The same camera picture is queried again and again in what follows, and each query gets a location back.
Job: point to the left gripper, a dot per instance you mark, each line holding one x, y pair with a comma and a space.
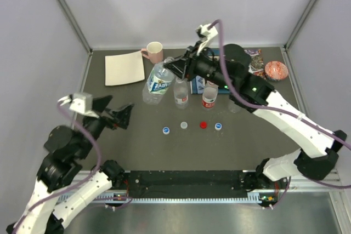
122, 116

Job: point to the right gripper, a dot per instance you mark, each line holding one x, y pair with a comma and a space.
178, 67

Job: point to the small blue-cap water bottle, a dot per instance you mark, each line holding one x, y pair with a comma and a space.
158, 82

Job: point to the white-cap red-label bottle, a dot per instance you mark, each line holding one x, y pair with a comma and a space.
181, 93

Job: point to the red-cap red-label bottle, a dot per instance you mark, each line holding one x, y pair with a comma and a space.
209, 95

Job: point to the red bottle cap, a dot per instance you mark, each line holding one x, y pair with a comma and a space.
203, 125

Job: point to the clear label-free plastic bottle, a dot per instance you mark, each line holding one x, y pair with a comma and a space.
233, 107

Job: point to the blue white bottle cap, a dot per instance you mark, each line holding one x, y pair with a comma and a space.
218, 126

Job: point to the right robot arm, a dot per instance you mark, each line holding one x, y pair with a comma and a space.
318, 147

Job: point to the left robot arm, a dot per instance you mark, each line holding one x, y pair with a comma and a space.
72, 174

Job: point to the blue patterned placemat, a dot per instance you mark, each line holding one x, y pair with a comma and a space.
197, 85

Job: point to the pink mug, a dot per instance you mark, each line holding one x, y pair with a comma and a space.
153, 52

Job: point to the white square plate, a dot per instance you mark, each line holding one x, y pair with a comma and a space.
124, 69

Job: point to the red patterned bowl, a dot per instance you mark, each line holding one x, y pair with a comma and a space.
276, 71

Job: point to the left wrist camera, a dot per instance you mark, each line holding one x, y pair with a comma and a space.
81, 103

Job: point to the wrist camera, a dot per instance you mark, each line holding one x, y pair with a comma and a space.
81, 103
206, 34

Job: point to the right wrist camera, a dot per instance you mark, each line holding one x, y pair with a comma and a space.
206, 34

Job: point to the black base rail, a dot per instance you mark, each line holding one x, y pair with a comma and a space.
137, 180

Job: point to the grey slotted cable duct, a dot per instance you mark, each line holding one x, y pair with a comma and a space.
187, 196

